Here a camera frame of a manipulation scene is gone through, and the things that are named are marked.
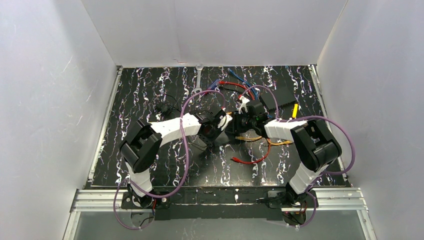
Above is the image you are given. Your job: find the yellow ethernet cable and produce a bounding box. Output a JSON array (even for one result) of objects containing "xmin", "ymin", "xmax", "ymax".
[{"xmin": 225, "ymin": 110, "xmax": 294, "ymax": 147}]

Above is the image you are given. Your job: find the red ethernet cable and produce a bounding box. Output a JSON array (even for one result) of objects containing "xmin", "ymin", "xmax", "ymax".
[
  {"xmin": 216, "ymin": 80, "xmax": 258, "ymax": 102},
  {"xmin": 231, "ymin": 142, "xmax": 273, "ymax": 166}
]

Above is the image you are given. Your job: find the thick black ethernet cable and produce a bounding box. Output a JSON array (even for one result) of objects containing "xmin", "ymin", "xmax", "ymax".
[{"xmin": 220, "ymin": 85, "xmax": 246, "ymax": 100}]

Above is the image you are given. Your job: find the thin black power cable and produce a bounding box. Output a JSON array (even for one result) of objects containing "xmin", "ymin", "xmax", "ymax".
[{"xmin": 155, "ymin": 93, "xmax": 185, "ymax": 117}]

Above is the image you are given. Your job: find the black network switch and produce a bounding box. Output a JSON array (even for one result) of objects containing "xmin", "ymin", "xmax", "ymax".
[
  {"xmin": 215, "ymin": 130, "xmax": 241, "ymax": 145},
  {"xmin": 259, "ymin": 87, "xmax": 297, "ymax": 112}
]

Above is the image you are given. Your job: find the small black power adapter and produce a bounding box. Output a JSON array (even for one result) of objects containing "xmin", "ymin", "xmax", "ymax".
[{"xmin": 155, "ymin": 103, "xmax": 174, "ymax": 116}]

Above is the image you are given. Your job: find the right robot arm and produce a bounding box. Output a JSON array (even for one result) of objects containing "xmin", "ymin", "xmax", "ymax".
[{"xmin": 226, "ymin": 100, "xmax": 342, "ymax": 196}]

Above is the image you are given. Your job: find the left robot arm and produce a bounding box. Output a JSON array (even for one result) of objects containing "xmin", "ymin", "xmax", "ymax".
[{"xmin": 119, "ymin": 109, "xmax": 233, "ymax": 198}]

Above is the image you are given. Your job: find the silver wrench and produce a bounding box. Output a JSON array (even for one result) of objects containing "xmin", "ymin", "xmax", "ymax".
[{"xmin": 193, "ymin": 63, "xmax": 204, "ymax": 94}]

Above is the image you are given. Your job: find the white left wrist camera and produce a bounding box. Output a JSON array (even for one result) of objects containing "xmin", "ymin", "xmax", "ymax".
[{"xmin": 217, "ymin": 114, "xmax": 233, "ymax": 132}]

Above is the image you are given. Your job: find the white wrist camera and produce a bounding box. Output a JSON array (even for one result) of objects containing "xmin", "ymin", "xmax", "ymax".
[
  {"xmin": 237, "ymin": 96, "xmax": 250, "ymax": 114},
  {"xmin": 217, "ymin": 114, "xmax": 233, "ymax": 132}
]

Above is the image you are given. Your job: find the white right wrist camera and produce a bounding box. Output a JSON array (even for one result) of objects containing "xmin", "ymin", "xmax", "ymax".
[{"xmin": 237, "ymin": 96, "xmax": 250, "ymax": 114}]

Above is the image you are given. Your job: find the blue handled screwdriver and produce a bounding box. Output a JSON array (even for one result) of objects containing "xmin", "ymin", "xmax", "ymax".
[{"xmin": 207, "ymin": 79, "xmax": 220, "ymax": 90}]

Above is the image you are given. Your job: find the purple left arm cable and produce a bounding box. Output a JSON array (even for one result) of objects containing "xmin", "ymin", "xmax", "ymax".
[{"xmin": 112, "ymin": 89, "xmax": 228, "ymax": 231}]

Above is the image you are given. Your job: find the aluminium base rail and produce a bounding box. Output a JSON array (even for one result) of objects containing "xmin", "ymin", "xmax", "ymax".
[{"xmin": 71, "ymin": 186, "xmax": 369, "ymax": 212}]

